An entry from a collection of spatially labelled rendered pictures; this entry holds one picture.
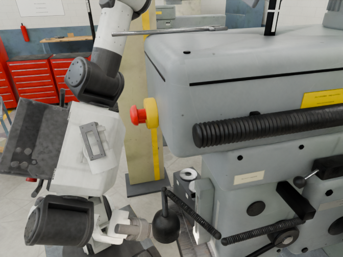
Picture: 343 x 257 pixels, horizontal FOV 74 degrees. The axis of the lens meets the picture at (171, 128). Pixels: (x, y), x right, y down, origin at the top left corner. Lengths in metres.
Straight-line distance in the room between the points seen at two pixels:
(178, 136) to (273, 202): 0.32
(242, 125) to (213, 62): 0.09
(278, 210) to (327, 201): 0.11
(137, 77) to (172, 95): 1.92
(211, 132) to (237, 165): 0.13
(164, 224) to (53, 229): 0.28
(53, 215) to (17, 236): 2.16
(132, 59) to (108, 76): 1.45
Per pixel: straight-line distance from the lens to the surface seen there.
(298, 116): 0.37
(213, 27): 0.54
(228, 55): 0.32
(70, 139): 0.69
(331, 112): 0.40
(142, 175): 2.79
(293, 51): 0.37
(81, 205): 0.74
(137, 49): 2.16
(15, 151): 0.70
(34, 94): 5.54
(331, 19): 0.61
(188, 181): 1.18
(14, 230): 2.93
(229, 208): 0.54
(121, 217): 0.96
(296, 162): 0.49
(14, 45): 10.06
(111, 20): 0.76
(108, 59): 0.74
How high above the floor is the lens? 1.95
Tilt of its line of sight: 29 degrees down
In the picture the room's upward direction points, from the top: 2 degrees counter-clockwise
